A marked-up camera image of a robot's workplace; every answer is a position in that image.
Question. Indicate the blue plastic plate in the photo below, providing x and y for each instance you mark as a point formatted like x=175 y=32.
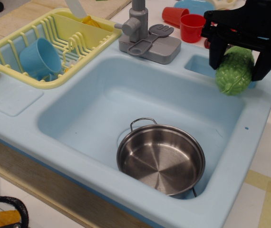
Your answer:
x=195 y=6

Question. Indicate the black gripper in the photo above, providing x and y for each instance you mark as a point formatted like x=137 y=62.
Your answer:
x=248 y=26

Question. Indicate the red cup with handle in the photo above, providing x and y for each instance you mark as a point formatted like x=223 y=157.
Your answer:
x=191 y=26

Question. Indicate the grey toy spork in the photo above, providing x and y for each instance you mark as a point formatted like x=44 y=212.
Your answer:
x=155 y=31

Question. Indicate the steel pot lid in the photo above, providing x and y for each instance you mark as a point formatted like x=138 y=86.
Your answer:
x=207 y=44

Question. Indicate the grey toy faucet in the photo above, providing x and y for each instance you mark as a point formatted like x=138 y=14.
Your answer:
x=163 y=50

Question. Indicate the yellow dish drying rack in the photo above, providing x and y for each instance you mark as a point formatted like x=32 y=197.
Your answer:
x=76 y=43

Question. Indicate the white plastic spatula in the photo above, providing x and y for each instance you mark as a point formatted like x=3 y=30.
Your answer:
x=76 y=8

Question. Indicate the orange tape piece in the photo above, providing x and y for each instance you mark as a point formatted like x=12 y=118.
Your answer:
x=9 y=217

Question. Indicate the light blue plastic cup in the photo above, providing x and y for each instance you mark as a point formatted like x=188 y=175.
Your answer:
x=40 y=59

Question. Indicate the light blue toy sink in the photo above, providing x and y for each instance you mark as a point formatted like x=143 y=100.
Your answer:
x=77 y=127

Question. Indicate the cream plastic item top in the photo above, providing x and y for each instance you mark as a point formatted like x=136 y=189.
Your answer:
x=223 y=4

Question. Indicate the red cup lying down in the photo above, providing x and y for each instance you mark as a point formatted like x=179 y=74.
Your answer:
x=172 y=15

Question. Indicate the stainless steel pot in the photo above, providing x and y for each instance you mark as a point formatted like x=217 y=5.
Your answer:
x=162 y=157

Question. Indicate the orange toy in rack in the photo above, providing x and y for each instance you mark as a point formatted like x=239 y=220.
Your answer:
x=89 y=21

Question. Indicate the green bumpy toy squash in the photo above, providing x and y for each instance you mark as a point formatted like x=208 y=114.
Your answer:
x=234 y=73

